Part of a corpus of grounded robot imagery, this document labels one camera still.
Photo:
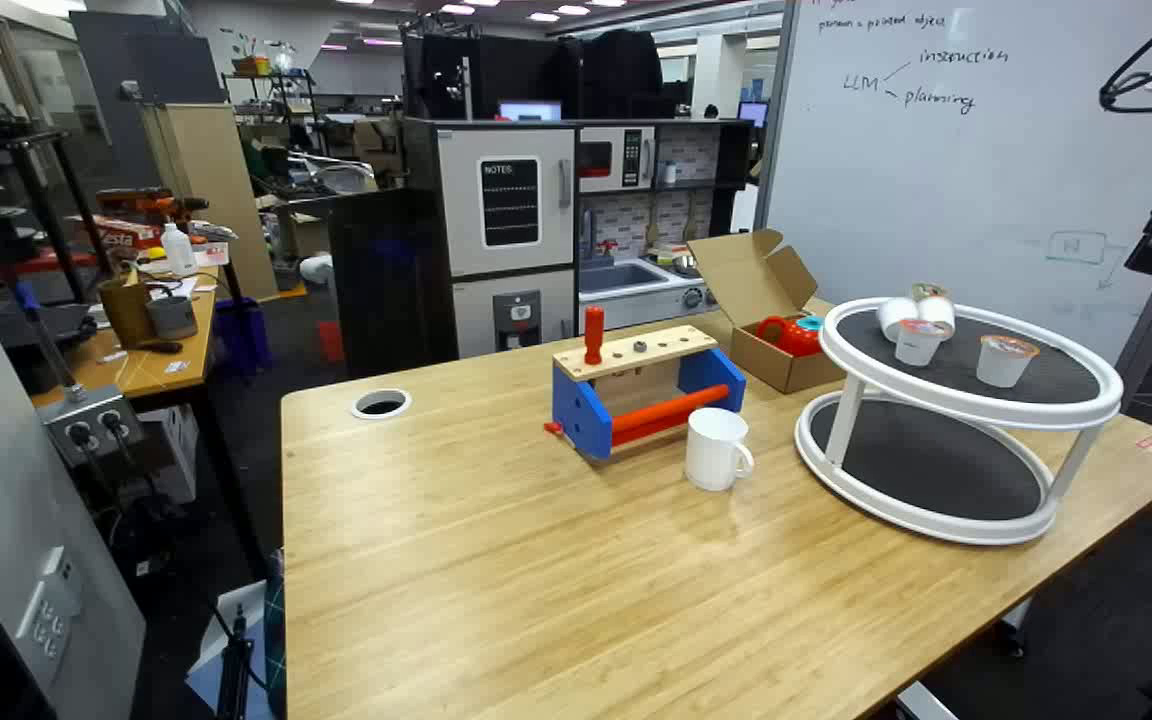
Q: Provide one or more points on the white ceramic mug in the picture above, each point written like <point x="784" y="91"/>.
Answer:
<point x="716" y="449"/>

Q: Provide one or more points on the white two-tier round stand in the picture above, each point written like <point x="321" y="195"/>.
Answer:
<point x="977" y="535"/>

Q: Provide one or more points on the orange lid coffee pod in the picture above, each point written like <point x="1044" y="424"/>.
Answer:
<point x="1004" y="363"/>
<point x="919" y="347"/>

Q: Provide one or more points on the white paper cup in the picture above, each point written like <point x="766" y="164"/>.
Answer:
<point x="936" y="314"/>
<point x="899" y="319"/>

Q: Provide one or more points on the red plastic object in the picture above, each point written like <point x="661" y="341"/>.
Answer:
<point x="784" y="333"/>

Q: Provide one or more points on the open cardboard box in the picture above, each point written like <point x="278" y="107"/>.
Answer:
<point x="748" y="281"/>

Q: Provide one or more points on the orange wooden cylinder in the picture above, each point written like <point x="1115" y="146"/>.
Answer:
<point x="661" y="412"/>

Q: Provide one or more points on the red wooden peg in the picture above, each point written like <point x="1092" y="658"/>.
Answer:
<point x="594" y="333"/>

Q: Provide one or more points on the blue wooden toy workbench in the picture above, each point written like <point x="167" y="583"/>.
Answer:
<point x="581" y="412"/>

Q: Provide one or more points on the computer monitor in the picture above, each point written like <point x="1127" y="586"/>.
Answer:
<point x="530" y="109"/>

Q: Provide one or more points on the white toy kitchen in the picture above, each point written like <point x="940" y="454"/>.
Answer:
<point x="510" y="201"/>

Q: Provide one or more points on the black cabinet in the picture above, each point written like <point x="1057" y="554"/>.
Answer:
<point x="389" y="281"/>

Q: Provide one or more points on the blue bin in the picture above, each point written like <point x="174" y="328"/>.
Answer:
<point x="240" y="333"/>

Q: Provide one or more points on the beige wooden board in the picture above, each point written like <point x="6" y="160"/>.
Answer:
<point x="208" y="185"/>

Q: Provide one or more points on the white plastic bottle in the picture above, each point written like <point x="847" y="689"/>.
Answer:
<point x="177" y="248"/>

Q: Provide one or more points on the small brown cardboard box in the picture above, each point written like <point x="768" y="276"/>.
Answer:
<point x="139" y="314"/>

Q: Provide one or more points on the wooden side desk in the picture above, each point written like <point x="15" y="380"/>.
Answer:
<point x="139" y="364"/>

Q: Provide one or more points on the grey power socket box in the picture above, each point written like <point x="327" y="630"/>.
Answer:
<point x="94" y="424"/>

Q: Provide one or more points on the black metal rack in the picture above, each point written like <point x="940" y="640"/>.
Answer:
<point x="17" y="201"/>

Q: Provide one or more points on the grey flat partition panel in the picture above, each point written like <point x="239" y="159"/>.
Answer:
<point x="0" y="535"/>

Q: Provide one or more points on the white wall outlet plate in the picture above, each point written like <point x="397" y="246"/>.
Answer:
<point x="50" y="615"/>

